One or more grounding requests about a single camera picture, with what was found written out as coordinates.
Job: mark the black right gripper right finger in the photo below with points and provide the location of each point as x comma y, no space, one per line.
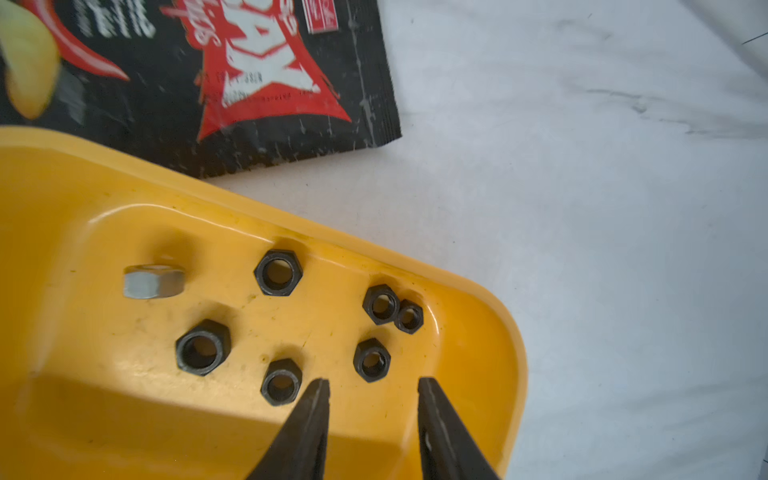
447,450

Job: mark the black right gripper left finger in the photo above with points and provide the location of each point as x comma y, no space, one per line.
299,449

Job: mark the yellow plastic storage box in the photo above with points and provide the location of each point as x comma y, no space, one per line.
90,388

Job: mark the silver cap nut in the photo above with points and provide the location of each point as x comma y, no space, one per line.
146,282

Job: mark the black red snack bag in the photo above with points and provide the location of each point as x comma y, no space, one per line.
202,87

